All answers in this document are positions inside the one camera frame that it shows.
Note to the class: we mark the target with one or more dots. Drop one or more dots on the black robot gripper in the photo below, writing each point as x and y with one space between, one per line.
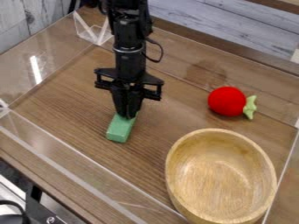
128 81

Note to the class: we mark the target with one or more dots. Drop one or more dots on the green rectangular block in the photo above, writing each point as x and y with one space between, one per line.
119 128

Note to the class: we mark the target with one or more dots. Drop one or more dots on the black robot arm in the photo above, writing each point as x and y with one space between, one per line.
131 25

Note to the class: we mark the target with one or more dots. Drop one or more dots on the light wooden bowl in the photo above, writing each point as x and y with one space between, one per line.
220 178

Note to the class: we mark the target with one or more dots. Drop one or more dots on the clear acrylic tray walls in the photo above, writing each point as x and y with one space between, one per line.
169 133

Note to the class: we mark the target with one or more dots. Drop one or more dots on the red plush tomato toy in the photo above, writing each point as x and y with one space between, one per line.
228 102

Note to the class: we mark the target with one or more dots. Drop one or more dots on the clear acrylic corner bracket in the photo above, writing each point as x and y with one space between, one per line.
95 34

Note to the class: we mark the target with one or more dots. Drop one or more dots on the black table leg bracket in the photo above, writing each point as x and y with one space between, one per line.
38 213

